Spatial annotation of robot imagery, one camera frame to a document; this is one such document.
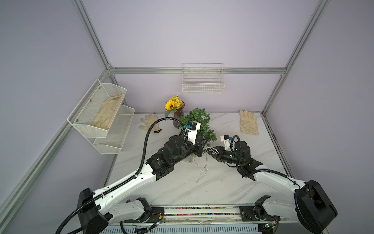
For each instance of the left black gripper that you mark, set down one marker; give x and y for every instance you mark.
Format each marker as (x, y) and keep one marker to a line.
(199, 145)

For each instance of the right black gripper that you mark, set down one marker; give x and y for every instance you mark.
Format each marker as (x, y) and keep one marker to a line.
(220, 157)

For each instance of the clear string lights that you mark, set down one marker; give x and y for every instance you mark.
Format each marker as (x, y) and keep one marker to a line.
(203, 172)

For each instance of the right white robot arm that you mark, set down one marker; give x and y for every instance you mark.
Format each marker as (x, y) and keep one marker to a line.
(307, 201)

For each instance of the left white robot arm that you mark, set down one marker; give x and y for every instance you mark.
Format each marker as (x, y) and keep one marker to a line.
(98, 209)

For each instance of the small green christmas tree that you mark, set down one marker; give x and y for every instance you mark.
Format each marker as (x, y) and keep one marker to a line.
(201, 116)

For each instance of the beige glove right side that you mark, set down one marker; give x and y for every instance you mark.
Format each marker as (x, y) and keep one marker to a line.
(248, 122)

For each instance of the yellow artificial flowers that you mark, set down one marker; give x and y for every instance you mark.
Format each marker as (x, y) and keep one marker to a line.
(173, 105)

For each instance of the beige glove near vase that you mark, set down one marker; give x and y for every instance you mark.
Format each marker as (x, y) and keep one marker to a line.
(148, 121)

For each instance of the beige glove in shelf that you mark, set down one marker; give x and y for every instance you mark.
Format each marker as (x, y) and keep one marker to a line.
(107, 112)

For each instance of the white mesh two-tier shelf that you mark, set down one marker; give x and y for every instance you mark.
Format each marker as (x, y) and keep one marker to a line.
(106, 142)

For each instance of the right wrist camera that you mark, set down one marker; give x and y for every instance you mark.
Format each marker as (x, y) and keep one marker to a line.
(227, 141)

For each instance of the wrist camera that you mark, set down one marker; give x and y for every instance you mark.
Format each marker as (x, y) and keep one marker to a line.
(192, 128)
(227, 141)

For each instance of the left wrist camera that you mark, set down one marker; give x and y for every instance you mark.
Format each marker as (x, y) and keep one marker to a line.
(192, 128)

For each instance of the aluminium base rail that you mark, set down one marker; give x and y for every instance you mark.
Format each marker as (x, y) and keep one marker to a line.
(207, 219)

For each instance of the white wire wall basket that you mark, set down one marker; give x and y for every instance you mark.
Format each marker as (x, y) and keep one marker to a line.
(202, 83)

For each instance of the aluminium frame profile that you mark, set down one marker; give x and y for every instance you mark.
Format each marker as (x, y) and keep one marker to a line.
(180, 70)

